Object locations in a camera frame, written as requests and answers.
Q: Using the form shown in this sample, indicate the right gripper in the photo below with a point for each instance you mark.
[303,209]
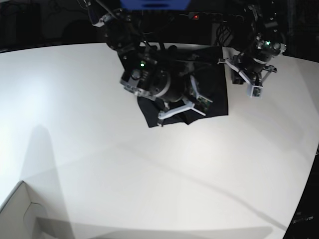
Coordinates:
[178,102]

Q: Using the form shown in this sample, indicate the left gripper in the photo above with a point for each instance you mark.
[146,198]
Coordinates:
[253,75]

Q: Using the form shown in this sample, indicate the black t-shirt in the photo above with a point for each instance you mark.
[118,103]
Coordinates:
[177,84]

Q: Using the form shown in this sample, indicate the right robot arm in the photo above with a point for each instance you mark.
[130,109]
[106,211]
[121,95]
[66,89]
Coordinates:
[123,28]

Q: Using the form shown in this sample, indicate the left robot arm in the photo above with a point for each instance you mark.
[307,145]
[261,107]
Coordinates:
[258,42]

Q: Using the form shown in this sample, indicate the blue box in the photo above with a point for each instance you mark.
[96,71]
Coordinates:
[155,4]

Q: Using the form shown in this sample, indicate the white cardboard box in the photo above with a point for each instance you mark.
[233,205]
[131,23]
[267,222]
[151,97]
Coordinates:
[20,218]

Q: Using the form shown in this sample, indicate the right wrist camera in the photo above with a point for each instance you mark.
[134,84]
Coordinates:
[202,105]

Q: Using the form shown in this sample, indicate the white power strip red switch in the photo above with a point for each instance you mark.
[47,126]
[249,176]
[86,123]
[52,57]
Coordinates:
[214,17]

